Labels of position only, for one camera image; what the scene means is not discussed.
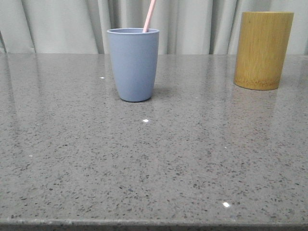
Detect blue plastic cup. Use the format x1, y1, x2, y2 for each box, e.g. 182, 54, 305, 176
107, 28, 159, 102

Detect bamboo wooden cup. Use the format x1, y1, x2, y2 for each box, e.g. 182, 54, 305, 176
233, 12, 294, 90

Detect grey curtain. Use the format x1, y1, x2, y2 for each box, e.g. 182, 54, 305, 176
0, 0, 308, 54

